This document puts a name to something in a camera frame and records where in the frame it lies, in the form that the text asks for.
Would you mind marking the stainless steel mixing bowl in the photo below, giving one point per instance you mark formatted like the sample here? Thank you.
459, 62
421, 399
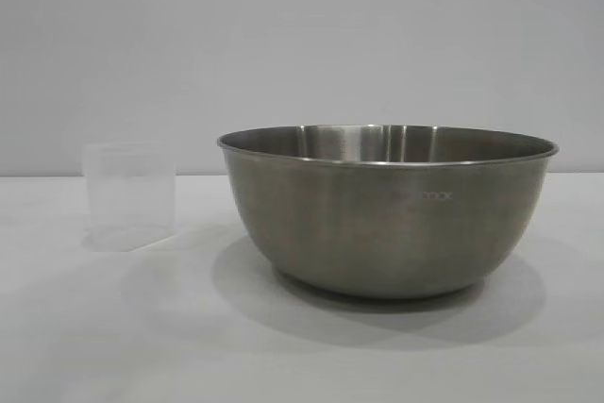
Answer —
377, 228

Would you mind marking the clear plastic measuring cup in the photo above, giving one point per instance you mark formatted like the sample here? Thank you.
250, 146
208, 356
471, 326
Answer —
127, 195

